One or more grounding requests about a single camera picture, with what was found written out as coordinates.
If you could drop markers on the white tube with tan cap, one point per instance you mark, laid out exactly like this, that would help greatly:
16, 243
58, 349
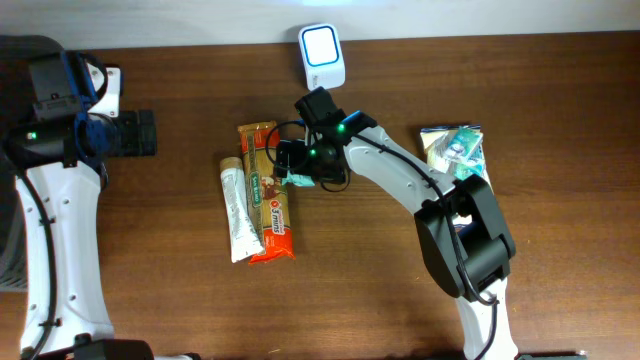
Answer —
244, 240

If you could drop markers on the white barcode scanner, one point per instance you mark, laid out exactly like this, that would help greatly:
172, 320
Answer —
322, 56

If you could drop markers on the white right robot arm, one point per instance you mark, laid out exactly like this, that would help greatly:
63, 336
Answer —
464, 239

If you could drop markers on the small green tissue pack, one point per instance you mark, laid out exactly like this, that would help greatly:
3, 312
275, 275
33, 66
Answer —
463, 144

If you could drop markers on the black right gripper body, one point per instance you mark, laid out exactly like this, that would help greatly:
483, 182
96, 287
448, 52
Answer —
310, 159

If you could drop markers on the dark grey plastic basket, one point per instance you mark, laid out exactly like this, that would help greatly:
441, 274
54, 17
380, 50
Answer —
16, 93

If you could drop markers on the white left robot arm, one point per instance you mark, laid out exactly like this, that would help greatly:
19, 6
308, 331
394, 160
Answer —
59, 156

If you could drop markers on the green plastic pouch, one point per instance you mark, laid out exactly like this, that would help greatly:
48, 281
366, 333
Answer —
297, 180

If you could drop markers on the yellow white snack bag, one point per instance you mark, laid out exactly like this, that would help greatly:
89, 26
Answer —
436, 139

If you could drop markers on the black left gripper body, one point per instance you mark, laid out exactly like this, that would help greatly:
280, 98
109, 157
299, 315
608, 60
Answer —
128, 138

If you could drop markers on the orange spaghetti packet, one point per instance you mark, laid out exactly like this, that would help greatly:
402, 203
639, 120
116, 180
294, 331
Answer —
267, 196

